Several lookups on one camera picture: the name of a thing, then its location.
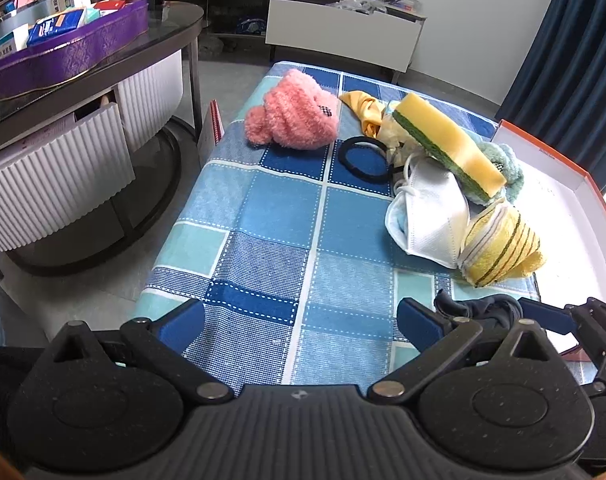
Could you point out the yellow green sponge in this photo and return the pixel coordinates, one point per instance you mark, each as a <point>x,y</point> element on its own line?
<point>447,143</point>

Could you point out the yellow striped towel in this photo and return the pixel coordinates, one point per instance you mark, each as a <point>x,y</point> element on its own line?
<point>498,245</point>

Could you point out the white tv cabinet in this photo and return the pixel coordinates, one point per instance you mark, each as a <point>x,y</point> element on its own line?
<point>363,31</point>

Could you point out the light blue fluffy hat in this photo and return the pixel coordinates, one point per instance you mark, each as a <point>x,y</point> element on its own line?
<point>504,159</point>

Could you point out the white face mask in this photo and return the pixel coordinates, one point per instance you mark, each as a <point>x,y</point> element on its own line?
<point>429,215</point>

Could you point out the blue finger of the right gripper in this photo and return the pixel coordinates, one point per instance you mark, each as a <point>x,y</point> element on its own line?
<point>557,320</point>

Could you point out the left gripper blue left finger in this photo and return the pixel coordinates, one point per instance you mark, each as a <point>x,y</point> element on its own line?
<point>158,346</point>

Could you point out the blue checkered tablecloth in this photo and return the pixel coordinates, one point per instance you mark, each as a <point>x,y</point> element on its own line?
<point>298,276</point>

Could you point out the pink fluffy hat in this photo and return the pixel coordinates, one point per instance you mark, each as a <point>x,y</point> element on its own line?
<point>297,113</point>

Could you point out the dark navy cloth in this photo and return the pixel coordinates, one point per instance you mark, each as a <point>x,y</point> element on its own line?
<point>493,312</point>

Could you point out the dark blue curtain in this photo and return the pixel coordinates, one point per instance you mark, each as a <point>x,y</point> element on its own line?
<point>559,94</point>

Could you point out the orange yellow scrunchie cloth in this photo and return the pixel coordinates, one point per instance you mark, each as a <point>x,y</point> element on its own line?
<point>369,111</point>

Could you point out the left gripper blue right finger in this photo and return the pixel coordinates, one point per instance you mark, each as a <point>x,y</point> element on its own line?
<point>442,346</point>

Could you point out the white orange cardboard box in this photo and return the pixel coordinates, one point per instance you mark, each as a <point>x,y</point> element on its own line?
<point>564,206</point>

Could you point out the purple tray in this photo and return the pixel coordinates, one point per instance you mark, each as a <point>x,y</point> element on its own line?
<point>61,58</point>

